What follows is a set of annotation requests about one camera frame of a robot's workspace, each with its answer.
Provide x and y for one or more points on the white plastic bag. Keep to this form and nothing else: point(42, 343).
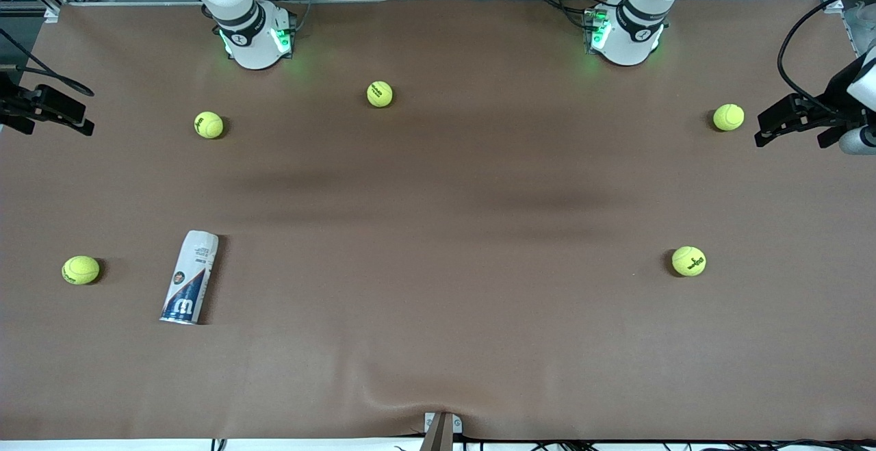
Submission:
point(859, 23)

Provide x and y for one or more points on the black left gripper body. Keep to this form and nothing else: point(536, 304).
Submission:
point(836, 93)

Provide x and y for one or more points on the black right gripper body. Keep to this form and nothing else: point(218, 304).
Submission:
point(15, 105)

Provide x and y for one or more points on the yellow tennis ball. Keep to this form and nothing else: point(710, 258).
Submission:
point(688, 261)
point(81, 269)
point(380, 94)
point(209, 124)
point(728, 117)

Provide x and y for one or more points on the metal table edge bracket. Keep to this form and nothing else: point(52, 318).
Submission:
point(441, 430)

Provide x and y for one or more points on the white blue tennis ball can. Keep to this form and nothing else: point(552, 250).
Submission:
point(191, 273)

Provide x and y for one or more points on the brown table cover mat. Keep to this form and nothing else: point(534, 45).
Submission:
point(438, 341)

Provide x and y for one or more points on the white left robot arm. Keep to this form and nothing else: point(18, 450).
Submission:
point(626, 37)

